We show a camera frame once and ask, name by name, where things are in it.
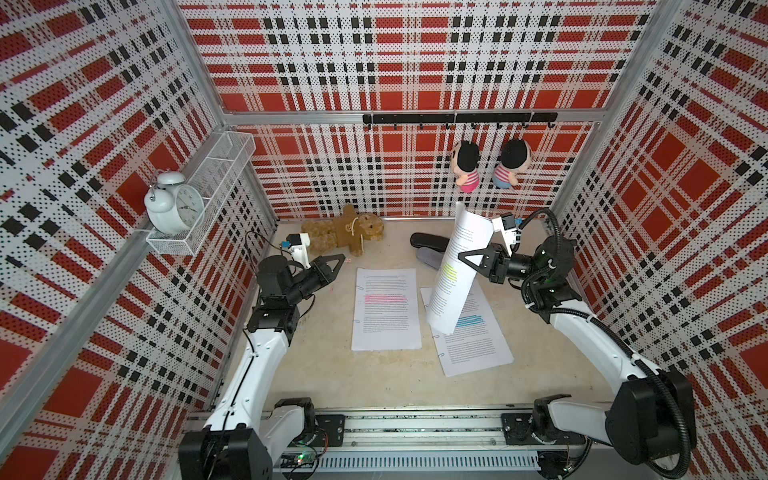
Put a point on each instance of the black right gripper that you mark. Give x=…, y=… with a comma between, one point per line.
x=496, y=263

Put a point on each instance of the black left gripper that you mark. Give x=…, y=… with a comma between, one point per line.
x=319, y=264

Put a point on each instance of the document with yellow highlight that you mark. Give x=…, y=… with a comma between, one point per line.
x=455, y=279

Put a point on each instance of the document with pink highlight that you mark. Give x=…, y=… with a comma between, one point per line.
x=386, y=314

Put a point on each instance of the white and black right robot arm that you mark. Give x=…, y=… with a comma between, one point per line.
x=650, y=419

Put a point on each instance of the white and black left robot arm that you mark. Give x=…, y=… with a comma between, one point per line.
x=236, y=441

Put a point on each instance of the brown teddy bear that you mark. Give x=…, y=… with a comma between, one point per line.
x=351, y=230

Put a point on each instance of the grey glasses case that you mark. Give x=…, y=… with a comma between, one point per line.
x=430, y=257

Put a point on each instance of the black glasses case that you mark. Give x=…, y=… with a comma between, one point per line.
x=431, y=241

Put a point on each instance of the document with blue highlight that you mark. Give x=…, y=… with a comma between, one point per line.
x=477, y=342

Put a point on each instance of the doll with pink striped shirt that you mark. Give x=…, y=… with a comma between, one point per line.
x=463, y=164

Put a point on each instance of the doll with blue trousers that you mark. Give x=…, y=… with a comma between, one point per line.
x=514, y=159

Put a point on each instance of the white alarm clock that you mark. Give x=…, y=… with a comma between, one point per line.
x=173, y=206

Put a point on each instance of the green circuit board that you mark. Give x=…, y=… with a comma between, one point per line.
x=304, y=459

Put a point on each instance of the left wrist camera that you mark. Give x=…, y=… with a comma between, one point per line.
x=297, y=245

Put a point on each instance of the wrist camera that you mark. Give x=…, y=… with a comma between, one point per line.
x=509, y=227
x=297, y=245

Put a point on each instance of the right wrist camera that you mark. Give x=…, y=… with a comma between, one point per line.
x=509, y=227

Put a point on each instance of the white wire mesh shelf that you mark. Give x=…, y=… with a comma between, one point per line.
x=215, y=178

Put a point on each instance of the black hook rail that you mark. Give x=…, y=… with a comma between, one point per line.
x=523, y=118

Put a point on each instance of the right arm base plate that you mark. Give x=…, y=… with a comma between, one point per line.
x=518, y=430

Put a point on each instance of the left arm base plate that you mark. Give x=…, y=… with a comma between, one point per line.
x=328, y=430

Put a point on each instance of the aluminium front rail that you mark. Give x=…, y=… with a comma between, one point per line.
x=433, y=439

